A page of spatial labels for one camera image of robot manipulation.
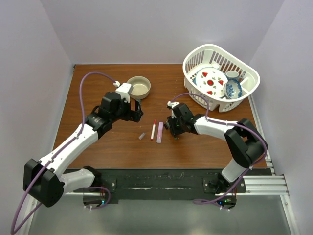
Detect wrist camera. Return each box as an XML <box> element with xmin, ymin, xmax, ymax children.
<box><xmin>114</xmin><ymin>82</ymin><xmax>133</xmax><ymax>103</ymax></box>
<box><xmin>167</xmin><ymin>101</ymin><xmax>179</xmax><ymax>118</ymax></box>

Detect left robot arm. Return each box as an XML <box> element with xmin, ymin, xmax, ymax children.
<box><xmin>23</xmin><ymin>92</ymin><xmax>143</xmax><ymax>207</ymax></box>

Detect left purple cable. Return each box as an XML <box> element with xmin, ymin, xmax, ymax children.
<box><xmin>10</xmin><ymin>71</ymin><xmax>118</xmax><ymax>234</ymax></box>

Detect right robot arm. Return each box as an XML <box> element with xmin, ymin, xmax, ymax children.
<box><xmin>167</xmin><ymin>101</ymin><xmax>268</xmax><ymax>194</ymax></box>

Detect watermelon pattern plate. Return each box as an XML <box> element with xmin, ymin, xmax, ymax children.
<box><xmin>193</xmin><ymin>67</ymin><xmax>228</xmax><ymax>98</ymax></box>

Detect white red marker pen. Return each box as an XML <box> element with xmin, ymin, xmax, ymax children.
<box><xmin>150</xmin><ymin>119</ymin><xmax>157</xmax><ymax>141</ymax></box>

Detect clear pen cap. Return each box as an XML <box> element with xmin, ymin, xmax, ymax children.
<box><xmin>138</xmin><ymin>133</ymin><xmax>146</xmax><ymax>140</ymax></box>

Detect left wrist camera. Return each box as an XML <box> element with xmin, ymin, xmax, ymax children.
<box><xmin>114</xmin><ymin>82</ymin><xmax>133</xmax><ymax>103</ymax></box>

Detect beige ceramic bowl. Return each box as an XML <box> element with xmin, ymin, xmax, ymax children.
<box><xmin>127</xmin><ymin>76</ymin><xmax>151</xmax><ymax>100</ymax></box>

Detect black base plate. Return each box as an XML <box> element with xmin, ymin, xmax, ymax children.
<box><xmin>73</xmin><ymin>168</ymin><xmax>247</xmax><ymax>205</ymax></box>

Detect pink highlighter pen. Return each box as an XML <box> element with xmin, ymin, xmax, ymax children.
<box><xmin>156</xmin><ymin>122</ymin><xmax>164</xmax><ymax>143</ymax></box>

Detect blue floral bowl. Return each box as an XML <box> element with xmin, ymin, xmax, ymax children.
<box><xmin>224</xmin><ymin>79</ymin><xmax>242</xmax><ymax>99</ymax></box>

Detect white plastic dish rack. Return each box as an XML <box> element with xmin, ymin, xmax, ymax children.
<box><xmin>182</xmin><ymin>44</ymin><xmax>260</xmax><ymax>113</ymax></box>

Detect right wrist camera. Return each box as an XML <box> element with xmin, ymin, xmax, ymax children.
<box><xmin>167</xmin><ymin>101</ymin><xmax>179</xmax><ymax>118</ymax></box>

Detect white mug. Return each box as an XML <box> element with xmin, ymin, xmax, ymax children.
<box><xmin>225</xmin><ymin>70</ymin><xmax>239</xmax><ymax>80</ymax></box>

